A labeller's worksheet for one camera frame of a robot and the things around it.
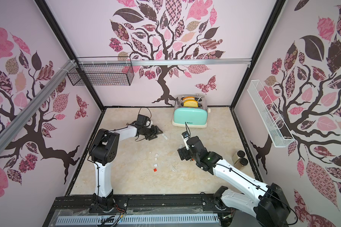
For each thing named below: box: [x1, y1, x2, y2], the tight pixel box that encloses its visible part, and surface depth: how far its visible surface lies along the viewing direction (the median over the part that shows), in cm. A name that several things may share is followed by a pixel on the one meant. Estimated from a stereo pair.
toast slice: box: [183, 99, 199, 108], surface depth 99 cm
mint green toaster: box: [171, 94, 211, 129], surface depth 100 cm
